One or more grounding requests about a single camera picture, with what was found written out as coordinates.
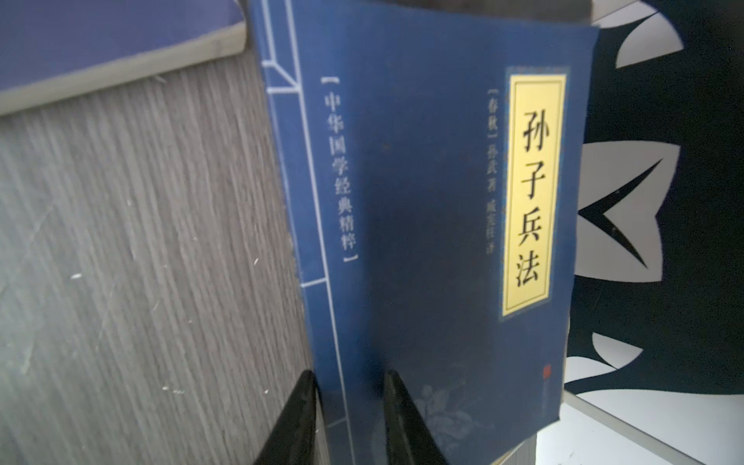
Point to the blue book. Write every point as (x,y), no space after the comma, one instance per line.
(55,50)
(430,154)

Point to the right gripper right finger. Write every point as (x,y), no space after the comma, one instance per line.
(408,439)

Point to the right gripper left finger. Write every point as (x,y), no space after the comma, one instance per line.
(293,437)

